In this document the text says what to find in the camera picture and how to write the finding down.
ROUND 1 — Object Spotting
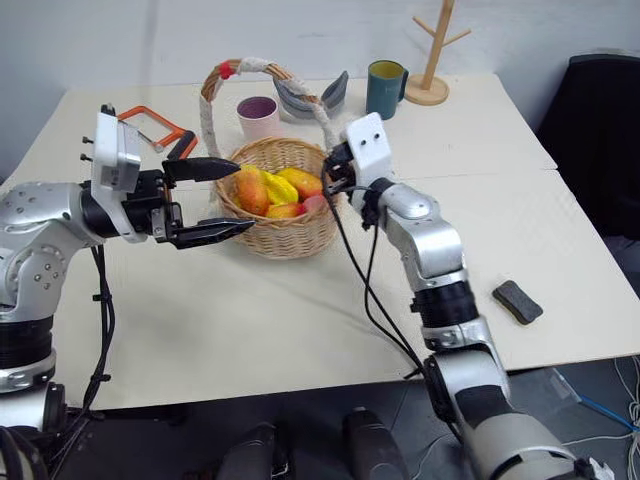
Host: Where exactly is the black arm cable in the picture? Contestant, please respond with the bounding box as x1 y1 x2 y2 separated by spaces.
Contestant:
49 243 117 461
321 169 429 379
363 224 426 366

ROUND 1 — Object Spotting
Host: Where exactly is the white floor cable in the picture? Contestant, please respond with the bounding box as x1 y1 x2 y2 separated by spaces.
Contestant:
563 353 640 447

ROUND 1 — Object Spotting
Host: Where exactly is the grey striped folded cloth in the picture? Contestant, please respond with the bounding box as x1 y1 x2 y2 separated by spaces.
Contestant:
274 74 322 123

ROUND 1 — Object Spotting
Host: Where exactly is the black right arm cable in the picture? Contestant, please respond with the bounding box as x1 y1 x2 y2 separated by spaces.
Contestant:
321 169 429 379
363 224 426 366

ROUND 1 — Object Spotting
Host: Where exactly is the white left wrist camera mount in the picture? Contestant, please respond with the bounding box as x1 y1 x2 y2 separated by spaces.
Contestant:
92 110 151 245

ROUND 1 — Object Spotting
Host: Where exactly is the blue floor cable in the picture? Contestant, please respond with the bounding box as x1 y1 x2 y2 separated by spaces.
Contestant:
573 391 637 432

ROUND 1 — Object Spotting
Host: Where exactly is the black whiteboard eraser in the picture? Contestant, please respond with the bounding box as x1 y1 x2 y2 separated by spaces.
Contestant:
491 280 545 328

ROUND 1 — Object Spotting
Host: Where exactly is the pink cup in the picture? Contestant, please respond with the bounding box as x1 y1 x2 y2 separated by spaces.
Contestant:
236 96 282 147

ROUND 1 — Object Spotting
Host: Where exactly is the orange mango fruit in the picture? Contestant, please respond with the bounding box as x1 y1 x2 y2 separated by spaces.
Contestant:
235 168 274 217
264 201 307 221
277 167 326 201

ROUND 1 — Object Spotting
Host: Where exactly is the red round fruit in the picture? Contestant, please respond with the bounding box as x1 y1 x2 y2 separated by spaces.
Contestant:
301 194 329 217

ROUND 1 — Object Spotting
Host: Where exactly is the orange hacksaw black handle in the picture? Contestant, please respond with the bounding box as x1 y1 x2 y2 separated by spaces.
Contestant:
117 105 200 161

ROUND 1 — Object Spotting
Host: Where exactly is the dark rounded shape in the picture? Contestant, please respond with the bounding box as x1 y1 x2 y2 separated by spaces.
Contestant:
342 406 412 480
217 422 277 480

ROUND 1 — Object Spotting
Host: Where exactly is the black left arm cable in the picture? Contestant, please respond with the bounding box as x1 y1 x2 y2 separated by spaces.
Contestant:
49 243 117 461

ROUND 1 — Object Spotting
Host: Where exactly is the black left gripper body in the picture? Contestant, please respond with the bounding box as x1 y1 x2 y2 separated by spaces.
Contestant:
122 168 185 245

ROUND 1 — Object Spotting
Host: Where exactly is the wooden mug tree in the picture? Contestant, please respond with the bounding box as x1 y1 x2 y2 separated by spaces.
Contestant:
403 0 473 107

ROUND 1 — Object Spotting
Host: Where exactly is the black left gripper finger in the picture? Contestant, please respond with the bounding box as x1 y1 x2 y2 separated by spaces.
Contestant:
161 156 243 183
169 218 257 250

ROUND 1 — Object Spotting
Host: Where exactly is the yellow star fruit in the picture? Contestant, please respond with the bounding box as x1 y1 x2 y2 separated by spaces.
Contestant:
256 169 302 207

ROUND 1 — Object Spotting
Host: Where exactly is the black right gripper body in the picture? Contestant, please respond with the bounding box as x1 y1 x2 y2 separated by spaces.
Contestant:
321 141 360 197

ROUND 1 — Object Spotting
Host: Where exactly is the black chair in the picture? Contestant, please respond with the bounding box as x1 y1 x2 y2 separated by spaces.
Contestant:
535 52 640 242

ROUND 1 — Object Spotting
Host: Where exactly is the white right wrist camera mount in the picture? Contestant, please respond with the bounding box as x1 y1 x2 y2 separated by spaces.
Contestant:
343 111 393 209

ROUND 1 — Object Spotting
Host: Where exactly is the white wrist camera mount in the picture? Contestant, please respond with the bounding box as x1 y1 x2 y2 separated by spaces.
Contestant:
343 111 393 209
92 110 151 245

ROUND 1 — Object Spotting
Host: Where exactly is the teal mug yellow inside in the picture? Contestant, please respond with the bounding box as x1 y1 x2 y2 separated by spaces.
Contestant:
366 60 411 121

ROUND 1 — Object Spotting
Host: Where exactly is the wicker basket with handle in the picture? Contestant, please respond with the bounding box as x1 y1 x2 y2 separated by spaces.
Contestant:
199 55 347 261

